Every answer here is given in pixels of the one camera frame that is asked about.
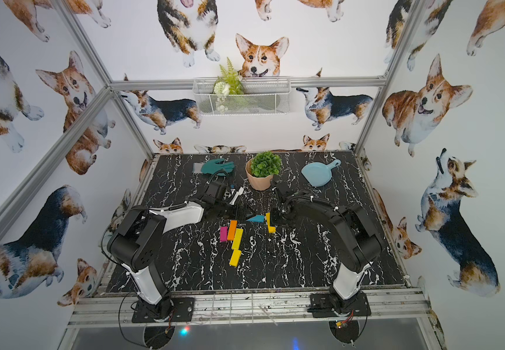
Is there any orange building block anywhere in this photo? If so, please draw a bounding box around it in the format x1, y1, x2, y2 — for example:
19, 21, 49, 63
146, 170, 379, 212
227, 220, 238, 242

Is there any yellow long block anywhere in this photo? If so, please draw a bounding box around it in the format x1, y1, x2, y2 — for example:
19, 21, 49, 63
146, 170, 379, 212
232, 228, 244, 250
265, 212, 276, 233

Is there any teal building block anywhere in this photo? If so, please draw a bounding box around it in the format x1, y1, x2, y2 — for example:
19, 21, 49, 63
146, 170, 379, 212
247, 215, 266, 223

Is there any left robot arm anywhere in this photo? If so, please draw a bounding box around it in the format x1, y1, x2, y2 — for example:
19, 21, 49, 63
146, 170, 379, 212
108, 170, 230, 307

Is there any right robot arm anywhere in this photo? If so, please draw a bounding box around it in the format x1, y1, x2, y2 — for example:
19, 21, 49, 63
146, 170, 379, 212
271, 187, 387, 301

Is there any magenta building block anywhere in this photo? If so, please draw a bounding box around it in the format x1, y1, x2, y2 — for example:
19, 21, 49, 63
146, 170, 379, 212
220, 226, 229, 242

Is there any teal work glove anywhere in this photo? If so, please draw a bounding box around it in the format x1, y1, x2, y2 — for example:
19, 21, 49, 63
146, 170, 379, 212
193, 158, 234, 175

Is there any teal dustpan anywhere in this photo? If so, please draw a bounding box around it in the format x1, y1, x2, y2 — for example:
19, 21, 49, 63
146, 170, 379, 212
301, 160, 341, 188

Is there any potted green plant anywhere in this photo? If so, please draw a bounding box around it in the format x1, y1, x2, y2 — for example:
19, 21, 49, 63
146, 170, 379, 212
245, 151, 283, 191

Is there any yellow short block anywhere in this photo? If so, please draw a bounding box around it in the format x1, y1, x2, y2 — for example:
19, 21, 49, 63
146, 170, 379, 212
229, 249, 242, 267

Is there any fern and white flower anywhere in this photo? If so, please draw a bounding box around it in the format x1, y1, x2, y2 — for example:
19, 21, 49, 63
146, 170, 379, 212
213, 58, 245, 113

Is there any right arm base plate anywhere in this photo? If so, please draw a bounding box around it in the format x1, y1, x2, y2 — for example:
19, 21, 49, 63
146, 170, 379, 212
307, 291, 371, 318

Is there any white wire basket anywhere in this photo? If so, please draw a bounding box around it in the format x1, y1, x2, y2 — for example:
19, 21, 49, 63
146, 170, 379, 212
193, 77, 291, 116

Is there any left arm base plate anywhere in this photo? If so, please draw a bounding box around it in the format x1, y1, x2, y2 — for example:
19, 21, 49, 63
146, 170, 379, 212
131, 297, 196, 323

